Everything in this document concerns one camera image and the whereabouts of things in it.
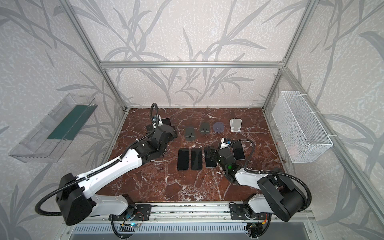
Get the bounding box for silver-edged phone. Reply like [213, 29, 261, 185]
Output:
[204, 146, 217, 168]

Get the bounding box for white-edged phone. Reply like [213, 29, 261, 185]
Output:
[232, 141, 246, 161]

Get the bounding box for black phone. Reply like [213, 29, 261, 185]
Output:
[191, 148, 203, 170]
[177, 149, 190, 171]

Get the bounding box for white folding phone stand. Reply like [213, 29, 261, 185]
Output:
[230, 119, 242, 133]

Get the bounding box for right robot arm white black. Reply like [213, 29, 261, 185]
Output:
[208, 148, 312, 222]

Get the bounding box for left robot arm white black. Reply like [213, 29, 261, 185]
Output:
[56, 119, 178, 226]

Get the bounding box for grey round-base stand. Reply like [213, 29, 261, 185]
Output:
[185, 127, 196, 142]

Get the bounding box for lavender round-base stand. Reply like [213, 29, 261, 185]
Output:
[213, 122, 225, 134]

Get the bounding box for grey stand rear middle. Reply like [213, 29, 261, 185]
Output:
[200, 122, 211, 135]

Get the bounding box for green circuit board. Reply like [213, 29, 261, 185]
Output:
[121, 223, 142, 231]

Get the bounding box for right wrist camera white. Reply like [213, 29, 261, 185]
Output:
[220, 138, 231, 149]

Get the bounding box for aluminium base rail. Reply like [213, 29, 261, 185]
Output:
[61, 201, 317, 224]

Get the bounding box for white wire mesh basket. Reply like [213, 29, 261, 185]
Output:
[272, 91, 333, 164]

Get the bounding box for aluminium frame crossbar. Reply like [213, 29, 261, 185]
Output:
[100, 62, 283, 69]

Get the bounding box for right black corrugated cable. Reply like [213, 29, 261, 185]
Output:
[226, 138, 313, 212]

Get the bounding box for black corrugated cable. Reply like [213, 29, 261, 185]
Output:
[226, 138, 313, 212]
[34, 103, 160, 217]

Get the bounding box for clear plastic wall bin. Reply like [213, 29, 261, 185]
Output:
[9, 94, 98, 163]

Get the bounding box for left black corrugated cable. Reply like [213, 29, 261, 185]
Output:
[34, 103, 160, 217]

